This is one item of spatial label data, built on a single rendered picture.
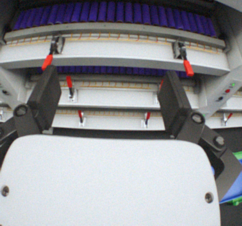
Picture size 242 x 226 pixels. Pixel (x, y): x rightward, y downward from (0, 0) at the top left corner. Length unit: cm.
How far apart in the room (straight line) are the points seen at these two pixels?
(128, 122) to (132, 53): 40
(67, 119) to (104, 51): 43
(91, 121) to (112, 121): 9
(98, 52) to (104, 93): 19
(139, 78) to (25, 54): 33
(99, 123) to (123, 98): 22
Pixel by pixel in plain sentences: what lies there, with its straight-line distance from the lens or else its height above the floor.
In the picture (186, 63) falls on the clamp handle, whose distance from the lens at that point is 32.
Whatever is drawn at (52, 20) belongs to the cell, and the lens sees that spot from 39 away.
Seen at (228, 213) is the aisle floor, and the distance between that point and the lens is 101.
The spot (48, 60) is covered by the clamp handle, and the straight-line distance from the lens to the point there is 30.
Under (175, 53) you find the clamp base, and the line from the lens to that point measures 35.
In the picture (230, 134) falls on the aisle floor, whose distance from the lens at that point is 106.
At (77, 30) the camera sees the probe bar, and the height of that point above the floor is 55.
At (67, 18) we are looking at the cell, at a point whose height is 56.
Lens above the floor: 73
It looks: 59 degrees down
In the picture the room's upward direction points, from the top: 7 degrees clockwise
